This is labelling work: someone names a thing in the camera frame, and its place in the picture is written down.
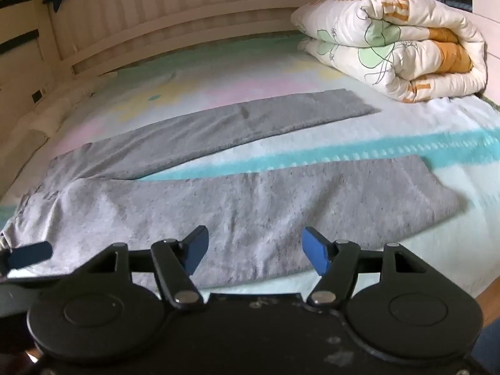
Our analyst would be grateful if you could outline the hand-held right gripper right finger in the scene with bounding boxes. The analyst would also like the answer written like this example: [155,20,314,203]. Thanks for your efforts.
[302,227,429,308]

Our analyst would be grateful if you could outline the folded floral quilt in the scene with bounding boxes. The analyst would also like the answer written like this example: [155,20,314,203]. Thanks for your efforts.
[290,0,489,103]

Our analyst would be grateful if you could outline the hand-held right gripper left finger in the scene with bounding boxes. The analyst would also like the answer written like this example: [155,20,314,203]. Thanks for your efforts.
[78,225,210,312]

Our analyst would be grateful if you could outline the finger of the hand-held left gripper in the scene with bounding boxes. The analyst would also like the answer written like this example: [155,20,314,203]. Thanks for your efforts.
[0,242,54,279]

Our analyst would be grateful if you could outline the grey pants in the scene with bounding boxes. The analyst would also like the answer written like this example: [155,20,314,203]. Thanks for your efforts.
[0,89,467,288]

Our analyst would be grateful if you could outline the white wooden shelf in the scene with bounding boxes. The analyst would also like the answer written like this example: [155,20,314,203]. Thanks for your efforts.
[0,0,59,110]

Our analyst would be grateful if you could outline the pastel printed bed sheet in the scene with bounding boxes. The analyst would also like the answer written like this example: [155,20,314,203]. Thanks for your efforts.
[0,33,500,301]

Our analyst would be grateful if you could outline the wooden bed headboard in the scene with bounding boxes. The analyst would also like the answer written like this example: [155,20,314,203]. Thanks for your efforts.
[47,0,376,77]

